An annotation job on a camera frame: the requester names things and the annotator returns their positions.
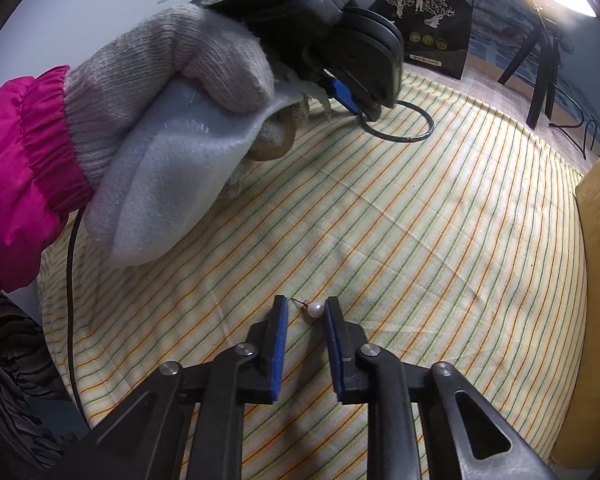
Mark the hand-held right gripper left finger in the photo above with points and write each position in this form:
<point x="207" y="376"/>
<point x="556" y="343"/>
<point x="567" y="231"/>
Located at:
<point x="278" y="350"/>

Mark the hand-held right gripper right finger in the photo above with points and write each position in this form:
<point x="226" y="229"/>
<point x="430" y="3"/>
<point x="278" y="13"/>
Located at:
<point x="332" y="355"/>

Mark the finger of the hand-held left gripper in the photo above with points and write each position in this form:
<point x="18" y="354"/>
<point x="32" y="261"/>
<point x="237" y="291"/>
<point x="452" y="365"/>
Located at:
<point x="342" y="91"/>

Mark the pearl earring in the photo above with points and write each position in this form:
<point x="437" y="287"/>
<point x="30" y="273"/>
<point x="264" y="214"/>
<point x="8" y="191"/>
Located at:
<point x="314" y="311"/>

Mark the black bangle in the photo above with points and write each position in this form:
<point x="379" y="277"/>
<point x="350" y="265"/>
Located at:
<point x="402" y="142"/>

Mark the person's left forearm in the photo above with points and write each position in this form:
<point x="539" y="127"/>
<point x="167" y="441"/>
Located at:
<point x="20" y="170"/>

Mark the person's left hand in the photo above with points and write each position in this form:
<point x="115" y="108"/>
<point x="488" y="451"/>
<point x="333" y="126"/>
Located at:
<point x="180" y="125"/>

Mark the black snack bag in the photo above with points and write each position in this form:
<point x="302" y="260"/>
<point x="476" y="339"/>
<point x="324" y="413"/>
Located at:
<point x="440" y="20"/>

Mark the checked beige blanket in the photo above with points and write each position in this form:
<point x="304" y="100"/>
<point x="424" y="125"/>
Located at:
<point x="485" y="85"/>

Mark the yellow striped cloth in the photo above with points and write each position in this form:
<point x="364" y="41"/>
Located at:
<point x="430" y="240"/>

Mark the blue patterned bedsheet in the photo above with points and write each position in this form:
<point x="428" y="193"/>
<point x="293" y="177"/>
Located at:
<point x="500" y="30"/>

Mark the black tripod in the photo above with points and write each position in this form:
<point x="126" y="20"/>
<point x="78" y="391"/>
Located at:
<point x="542" y="75"/>

